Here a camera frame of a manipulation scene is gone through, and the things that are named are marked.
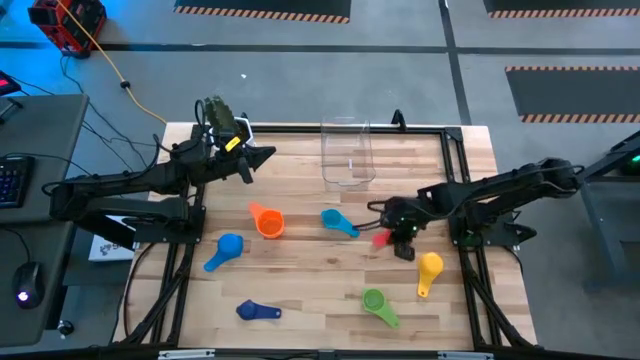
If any green measuring cup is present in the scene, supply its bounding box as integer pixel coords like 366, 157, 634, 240
361, 287, 401, 330

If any green cactus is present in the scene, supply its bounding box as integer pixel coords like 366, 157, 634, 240
203, 95, 236, 141

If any grey desk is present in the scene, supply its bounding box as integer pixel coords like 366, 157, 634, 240
0, 93, 90, 349

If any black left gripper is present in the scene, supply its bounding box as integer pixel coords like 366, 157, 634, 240
199, 142, 277, 186

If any black hazard-striped floor mat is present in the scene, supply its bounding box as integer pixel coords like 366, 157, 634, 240
504, 65, 640, 125
173, 0, 353, 25
482, 0, 640, 20

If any black device with red display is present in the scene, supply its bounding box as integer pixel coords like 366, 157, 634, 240
0, 69, 23, 98

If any silver metal bracket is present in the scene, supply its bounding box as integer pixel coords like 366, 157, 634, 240
158, 348, 216, 360
437, 350, 495, 360

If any white cardboard box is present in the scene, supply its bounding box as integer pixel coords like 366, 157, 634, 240
88, 214, 137, 263

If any dark blue measuring cup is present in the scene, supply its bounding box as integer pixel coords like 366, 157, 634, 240
235, 298, 283, 322

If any black computer mouse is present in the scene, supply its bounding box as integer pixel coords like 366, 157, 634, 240
11, 261, 46, 310

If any orange measuring cup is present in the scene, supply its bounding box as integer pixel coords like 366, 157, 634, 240
248, 201, 286, 240

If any black aluminium table frame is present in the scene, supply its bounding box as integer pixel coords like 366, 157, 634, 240
112, 108, 537, 351

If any teal measuring cup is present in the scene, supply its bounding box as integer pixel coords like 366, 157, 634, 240
320, 208, 361, 239

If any clear plastic basket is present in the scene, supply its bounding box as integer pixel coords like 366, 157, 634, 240
319, 115, 377, 193

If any red device with yellow cable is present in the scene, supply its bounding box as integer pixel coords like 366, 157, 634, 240
27, 0, 108, 60

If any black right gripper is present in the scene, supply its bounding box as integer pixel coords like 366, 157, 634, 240
382, 196, 429, 263

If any black backlit keyboard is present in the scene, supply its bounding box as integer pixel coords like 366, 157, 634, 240
0, 154, 36, 210

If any yellow measuring cup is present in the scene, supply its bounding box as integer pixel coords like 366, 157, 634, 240
416, 251, 445, 299

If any yellow floor cable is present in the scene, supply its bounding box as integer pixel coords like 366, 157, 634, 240
54, 0, 169, 126

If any red measuring cup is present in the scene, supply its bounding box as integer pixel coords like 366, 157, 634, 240
371, 229, 394, 250

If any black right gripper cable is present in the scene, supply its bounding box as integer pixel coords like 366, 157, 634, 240
355, 199, 396, 232

